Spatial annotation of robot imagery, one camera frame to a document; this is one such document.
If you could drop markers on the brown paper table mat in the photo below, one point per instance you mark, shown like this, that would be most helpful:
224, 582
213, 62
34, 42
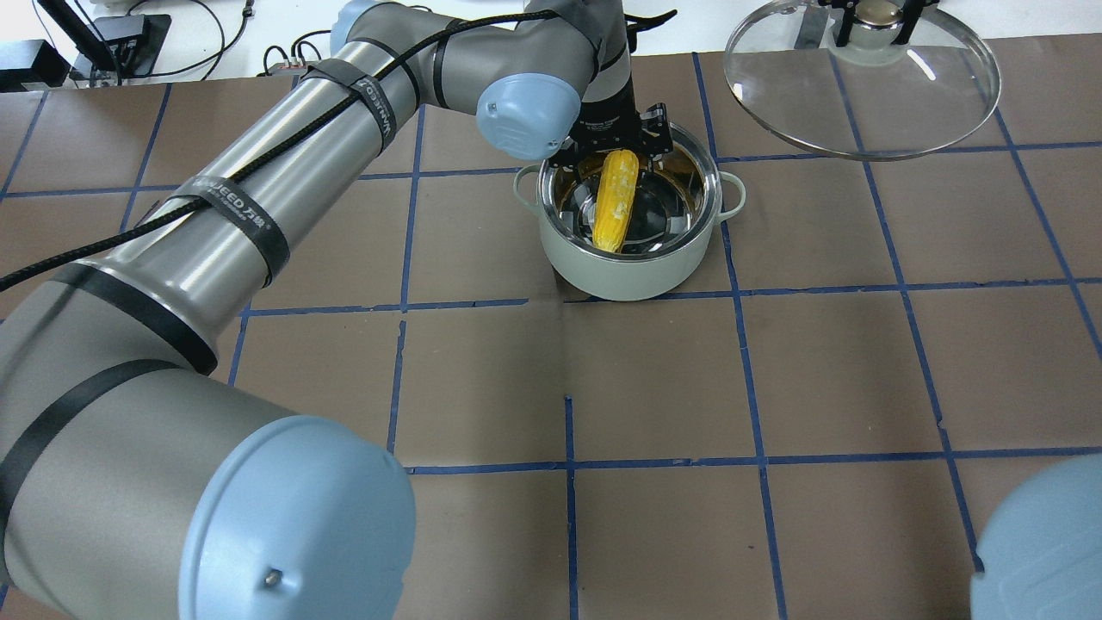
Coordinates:
814, 425

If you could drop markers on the glass pot lid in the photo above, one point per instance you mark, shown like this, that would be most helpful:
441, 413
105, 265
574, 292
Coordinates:
867, 101

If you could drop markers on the yellow corn cob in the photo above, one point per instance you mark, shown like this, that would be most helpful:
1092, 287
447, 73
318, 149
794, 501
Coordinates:
615, 198

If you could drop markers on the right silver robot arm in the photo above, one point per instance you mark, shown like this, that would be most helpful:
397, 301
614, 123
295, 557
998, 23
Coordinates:
1038, 557

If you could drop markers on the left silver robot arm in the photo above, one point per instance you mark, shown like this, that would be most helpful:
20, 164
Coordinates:
136, 485

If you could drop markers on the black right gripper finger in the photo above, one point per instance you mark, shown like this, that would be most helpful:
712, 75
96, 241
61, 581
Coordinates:
846, 22
911, 12

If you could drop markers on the pale green cooking pot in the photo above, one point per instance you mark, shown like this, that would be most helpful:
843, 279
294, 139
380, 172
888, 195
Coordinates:
680, 200

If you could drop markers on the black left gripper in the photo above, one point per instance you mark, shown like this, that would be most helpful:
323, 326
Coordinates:
605, 127

